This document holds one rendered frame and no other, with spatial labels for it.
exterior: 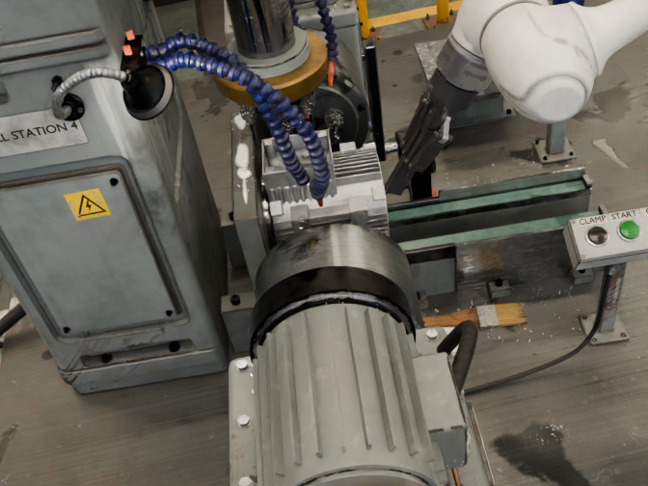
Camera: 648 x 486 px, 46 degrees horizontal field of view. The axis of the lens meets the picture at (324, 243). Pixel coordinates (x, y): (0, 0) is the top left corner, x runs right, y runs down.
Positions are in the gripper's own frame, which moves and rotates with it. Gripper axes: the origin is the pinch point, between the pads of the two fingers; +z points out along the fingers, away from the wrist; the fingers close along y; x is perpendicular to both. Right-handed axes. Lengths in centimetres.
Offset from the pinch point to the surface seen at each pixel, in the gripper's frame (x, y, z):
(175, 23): -14, -288, 136
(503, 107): 44, -54, 9
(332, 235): -14.4, 18.1, 1.2
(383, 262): -7.2, 22.6, 0.2
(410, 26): 90, -243, 76
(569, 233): 23.2, 15.3, -8.0
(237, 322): -17.8, 7.7, 35.0
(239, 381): -26.7, 41.2, 8.7
